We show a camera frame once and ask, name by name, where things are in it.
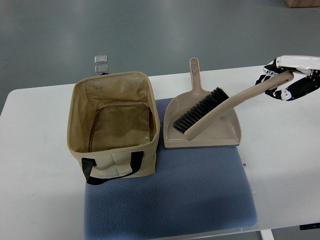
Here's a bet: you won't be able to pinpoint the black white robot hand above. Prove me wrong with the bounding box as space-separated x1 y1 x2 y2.
254 55 320 102

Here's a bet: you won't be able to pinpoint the beige hand broom black bristles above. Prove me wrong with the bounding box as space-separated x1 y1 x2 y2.
173 70 294 141

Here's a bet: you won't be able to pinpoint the yellow fabric bag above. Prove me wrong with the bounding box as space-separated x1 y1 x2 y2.
67 71 161 185

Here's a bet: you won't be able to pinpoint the wooden box corner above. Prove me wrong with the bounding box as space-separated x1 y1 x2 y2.
285 0 320 8

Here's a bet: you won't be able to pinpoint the beige plastic dustpan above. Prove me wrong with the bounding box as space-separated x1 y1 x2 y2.
163 57 242 149

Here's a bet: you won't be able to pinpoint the blue textured mat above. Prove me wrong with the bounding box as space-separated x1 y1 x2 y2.
83 97 258 240

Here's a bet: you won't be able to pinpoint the lower metal floor plate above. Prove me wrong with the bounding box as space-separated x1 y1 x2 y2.
94 64 108 75

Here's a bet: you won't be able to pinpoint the metal floor plate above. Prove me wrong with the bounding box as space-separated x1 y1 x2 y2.
94 64 108 75
94 54 108 64

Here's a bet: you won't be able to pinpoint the upper metal floor plate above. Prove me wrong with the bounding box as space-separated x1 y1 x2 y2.
94 54 108 64

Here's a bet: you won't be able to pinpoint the black table edge bracket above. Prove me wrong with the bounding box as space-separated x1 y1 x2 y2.
299 222 320 231

